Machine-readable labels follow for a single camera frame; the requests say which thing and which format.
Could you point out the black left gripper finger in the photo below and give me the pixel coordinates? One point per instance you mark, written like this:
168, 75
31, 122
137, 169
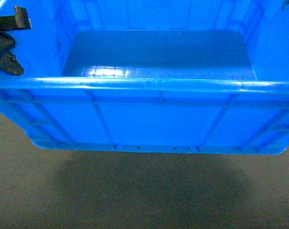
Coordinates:
8, 61
18, 21

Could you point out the blue plastic crate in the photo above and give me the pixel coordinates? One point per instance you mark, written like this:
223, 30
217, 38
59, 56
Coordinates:
170, 76

